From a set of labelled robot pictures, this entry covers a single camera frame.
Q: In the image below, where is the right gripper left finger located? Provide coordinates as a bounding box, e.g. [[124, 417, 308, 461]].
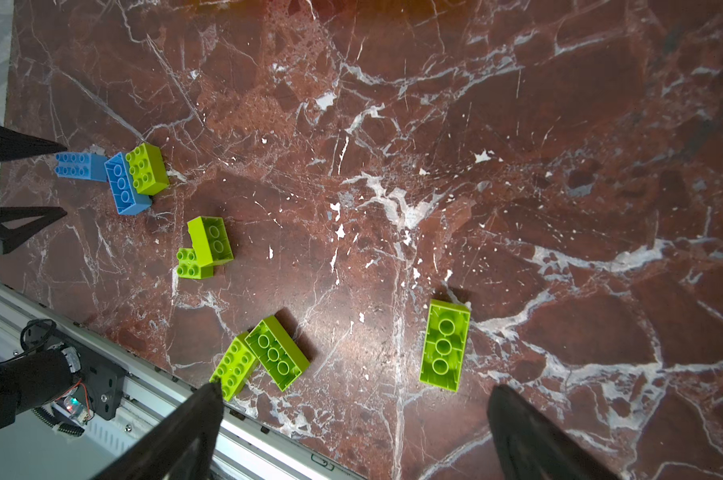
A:
[[96, 383, 224, 479]]

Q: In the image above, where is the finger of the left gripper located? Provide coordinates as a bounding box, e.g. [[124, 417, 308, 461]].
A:
[[0, 206, 67, 254], [0, 125, 68, 162]]

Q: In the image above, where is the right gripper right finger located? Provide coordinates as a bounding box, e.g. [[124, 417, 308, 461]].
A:
[[487, 385, 617, 479]]

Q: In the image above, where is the green lego brick bottom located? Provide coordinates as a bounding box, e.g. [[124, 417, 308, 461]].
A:
[[210, 332, 259, 402]]

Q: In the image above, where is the blue lego brick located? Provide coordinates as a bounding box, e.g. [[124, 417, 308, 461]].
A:
[[55, 152, 108, 182]]

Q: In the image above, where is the blue lego brick diagonal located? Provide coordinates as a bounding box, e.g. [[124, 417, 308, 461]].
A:
[[105, 153, 153, 216]]

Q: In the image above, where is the small green lego brick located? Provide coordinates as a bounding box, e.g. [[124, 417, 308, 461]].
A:
[[176, 248, 214, 280]]

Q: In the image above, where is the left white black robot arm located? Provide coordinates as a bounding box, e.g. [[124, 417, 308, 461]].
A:
[[0, 125, 74, 429]]

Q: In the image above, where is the small circuit board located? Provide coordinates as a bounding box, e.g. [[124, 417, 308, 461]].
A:
[[60, 394, 92, 427]]

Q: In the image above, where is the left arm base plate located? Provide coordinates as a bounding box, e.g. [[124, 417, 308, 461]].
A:
[[20, 319, 127, 421]]

